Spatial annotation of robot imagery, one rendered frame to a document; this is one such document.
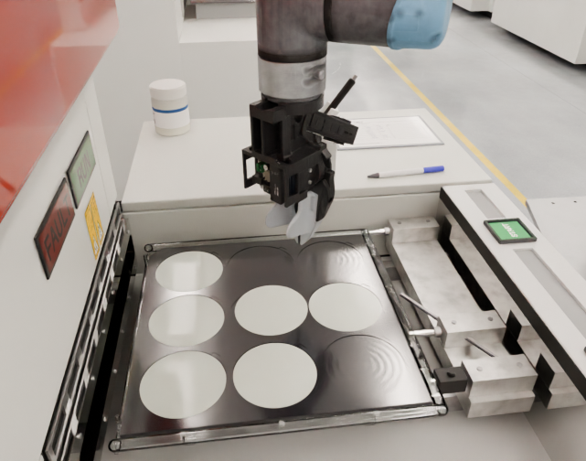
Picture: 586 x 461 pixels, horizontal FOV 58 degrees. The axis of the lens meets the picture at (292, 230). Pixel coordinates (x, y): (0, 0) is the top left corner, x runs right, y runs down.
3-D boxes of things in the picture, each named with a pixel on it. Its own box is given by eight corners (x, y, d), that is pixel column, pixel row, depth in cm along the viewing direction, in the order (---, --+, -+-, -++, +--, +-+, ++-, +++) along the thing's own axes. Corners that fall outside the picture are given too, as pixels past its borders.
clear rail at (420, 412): (108, 455, 56) (105, 448, 55) (110, 444, 57) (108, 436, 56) (449, 418, 60) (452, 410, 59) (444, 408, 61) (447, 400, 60)
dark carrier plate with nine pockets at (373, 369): (120, 438, 57) (119, 435, 56) (150, 251, 85) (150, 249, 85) (431, 404, 60) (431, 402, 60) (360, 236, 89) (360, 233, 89)
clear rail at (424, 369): (437, 419, 59) (439, 411, 59) (359, 233, 91) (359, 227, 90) (449, 418, 60) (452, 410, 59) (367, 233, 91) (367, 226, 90)
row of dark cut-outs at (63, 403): (47, 468, 48) (40, 451, 47) (117, 215, 85) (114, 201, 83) (55, 467, 48) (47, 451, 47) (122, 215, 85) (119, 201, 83)
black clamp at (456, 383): (437, 395, 63) (440, 380, 62) (431, 380, 65) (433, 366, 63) (465, 391, 63) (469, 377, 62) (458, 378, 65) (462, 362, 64)
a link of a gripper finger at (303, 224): (276, 258, 69) (274, 197, 64) (306, 239, 73) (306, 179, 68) (294, 268, 68) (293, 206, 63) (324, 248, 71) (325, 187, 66)
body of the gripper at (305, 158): (242, 192, 65) (236, 97, 59) (290, 167, 71) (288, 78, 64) (288, 214, 61) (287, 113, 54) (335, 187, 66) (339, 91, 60)
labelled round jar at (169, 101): (154, 137, 106) (146, 91, 100) (156, 123, 111) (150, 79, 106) (190, 135, 106) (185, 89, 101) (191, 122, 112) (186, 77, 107)
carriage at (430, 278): (466, 419, 64) (471, 402, 62) (384, 246, 94) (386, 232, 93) (529, 412, 65) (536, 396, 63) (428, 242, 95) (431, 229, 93)
